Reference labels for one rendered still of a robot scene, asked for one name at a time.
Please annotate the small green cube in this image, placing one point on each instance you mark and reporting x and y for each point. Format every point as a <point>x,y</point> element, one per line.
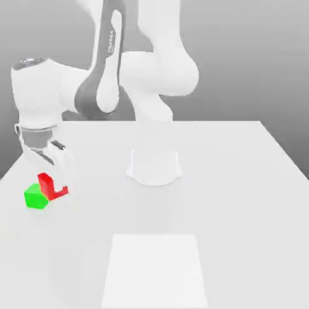
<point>35,197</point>

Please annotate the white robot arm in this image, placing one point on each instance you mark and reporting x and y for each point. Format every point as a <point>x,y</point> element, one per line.
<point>154,72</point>

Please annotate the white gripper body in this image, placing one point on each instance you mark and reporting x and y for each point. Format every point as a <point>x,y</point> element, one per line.
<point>60,162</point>

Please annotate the small red cube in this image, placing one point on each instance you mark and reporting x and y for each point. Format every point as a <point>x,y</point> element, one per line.
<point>46,185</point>

